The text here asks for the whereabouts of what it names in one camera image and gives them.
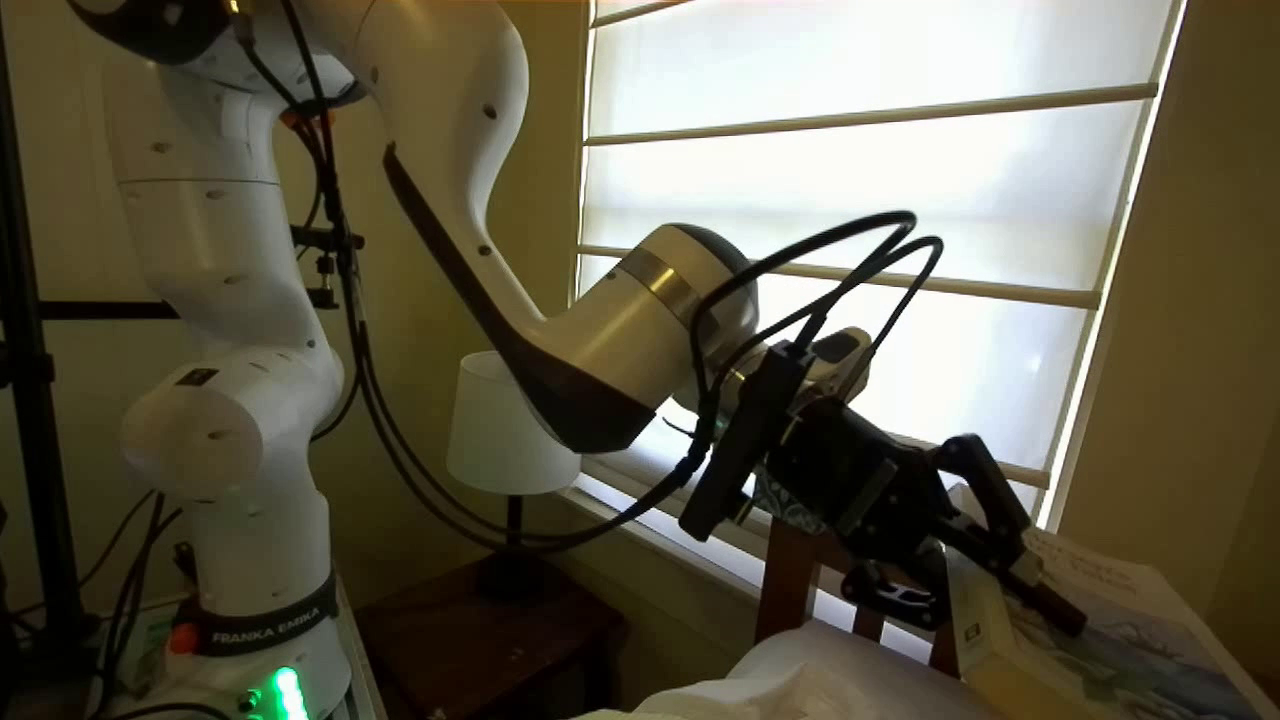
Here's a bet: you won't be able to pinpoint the white table lamp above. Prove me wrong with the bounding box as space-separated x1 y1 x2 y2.
450 350 579 601

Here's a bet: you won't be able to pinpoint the wooden bed headboard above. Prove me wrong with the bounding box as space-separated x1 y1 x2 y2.
755 521 955 674

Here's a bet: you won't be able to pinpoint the white roman window blind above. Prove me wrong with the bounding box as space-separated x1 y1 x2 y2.
576 0 1190 522

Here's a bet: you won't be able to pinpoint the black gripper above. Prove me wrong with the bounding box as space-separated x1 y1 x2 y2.
767 401 1090 636

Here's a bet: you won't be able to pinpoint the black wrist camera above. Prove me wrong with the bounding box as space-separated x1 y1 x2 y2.
680 349 807 541

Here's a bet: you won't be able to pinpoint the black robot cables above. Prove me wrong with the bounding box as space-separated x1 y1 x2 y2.
264 0 948 554

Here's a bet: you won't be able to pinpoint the white pillow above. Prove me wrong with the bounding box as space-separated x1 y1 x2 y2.
576 622 1002 720

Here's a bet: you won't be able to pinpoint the dark wooden nightstand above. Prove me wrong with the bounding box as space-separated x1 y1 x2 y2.
357 559 624 720

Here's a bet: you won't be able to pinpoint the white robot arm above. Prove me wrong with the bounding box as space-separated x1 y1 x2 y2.
68 0 1086 720

